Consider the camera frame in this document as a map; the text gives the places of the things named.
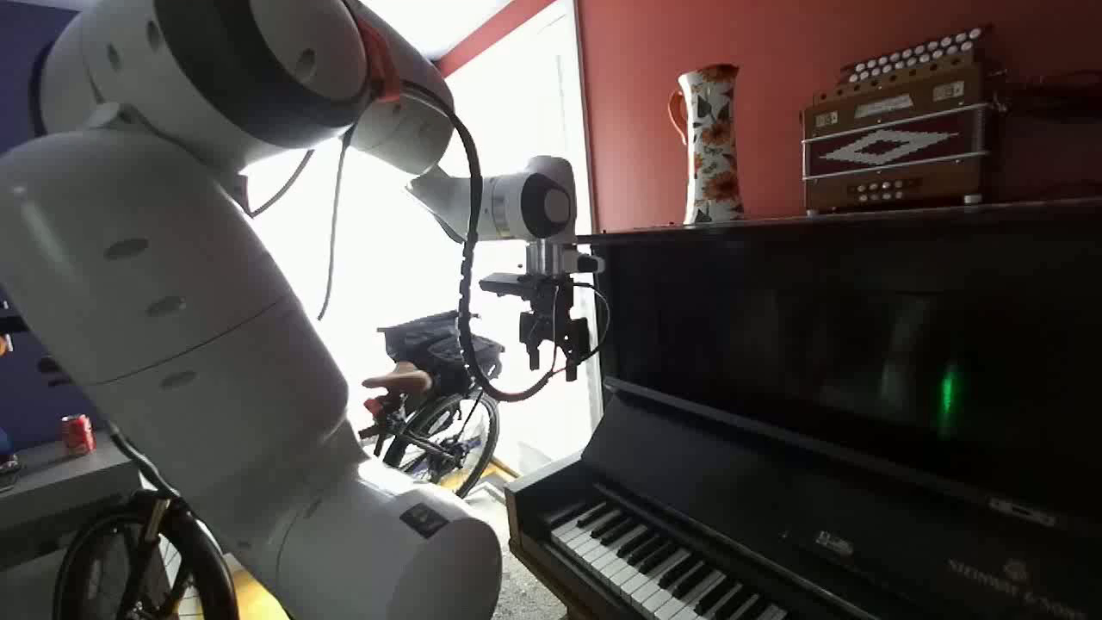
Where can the bicycle with brown saddle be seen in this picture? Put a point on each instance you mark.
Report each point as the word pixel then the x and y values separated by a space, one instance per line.
pixel 444 414

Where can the gray side table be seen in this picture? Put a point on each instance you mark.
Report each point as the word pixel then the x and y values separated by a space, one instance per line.
pixel 53 493

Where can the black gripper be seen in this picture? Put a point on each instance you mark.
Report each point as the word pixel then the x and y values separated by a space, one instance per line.
pixel 553 296

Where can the floral ceramic vase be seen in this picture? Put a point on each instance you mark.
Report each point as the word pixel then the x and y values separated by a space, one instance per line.
pixel 712 141

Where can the black upright piano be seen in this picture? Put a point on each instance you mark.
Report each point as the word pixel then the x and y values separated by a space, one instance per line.
pixel 828 425

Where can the red soda can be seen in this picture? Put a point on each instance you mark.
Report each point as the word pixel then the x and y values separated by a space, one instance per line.
pixel 76 433

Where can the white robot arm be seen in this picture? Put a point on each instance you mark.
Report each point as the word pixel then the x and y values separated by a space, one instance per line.
pixel 173 347

